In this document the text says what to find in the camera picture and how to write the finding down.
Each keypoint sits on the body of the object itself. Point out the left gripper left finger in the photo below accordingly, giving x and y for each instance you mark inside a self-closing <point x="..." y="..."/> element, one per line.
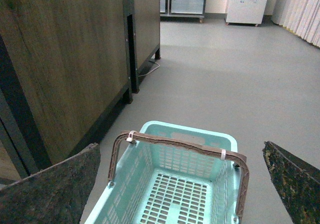
<point x="57" y="194"/>

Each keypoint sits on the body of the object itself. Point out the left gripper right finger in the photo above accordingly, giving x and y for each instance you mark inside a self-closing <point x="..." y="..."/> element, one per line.
<point x="296" y="182"/>

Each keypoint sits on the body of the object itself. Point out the brown basket handle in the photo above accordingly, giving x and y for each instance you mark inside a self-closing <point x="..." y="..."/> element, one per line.
<point x="237" y="158"/>

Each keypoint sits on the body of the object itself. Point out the light blue plastic basket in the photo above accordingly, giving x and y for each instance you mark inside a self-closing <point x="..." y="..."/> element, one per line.
<point x="167" y="184"/>

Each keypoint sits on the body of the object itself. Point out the wooden panel display stand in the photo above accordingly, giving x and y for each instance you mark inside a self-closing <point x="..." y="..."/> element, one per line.
<point x="66" y="66"/>

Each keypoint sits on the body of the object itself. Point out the white curtain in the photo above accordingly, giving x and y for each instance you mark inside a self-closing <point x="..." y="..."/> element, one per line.
<point x="300" y="17"/>

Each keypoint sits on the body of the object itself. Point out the white chest freezer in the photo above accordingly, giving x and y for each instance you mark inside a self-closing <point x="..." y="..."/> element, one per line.
<point x="245" y="12"/>

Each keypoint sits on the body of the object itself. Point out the glass door refrigerator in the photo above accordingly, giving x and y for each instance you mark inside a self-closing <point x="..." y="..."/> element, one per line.
<point x="183" y="9"/>

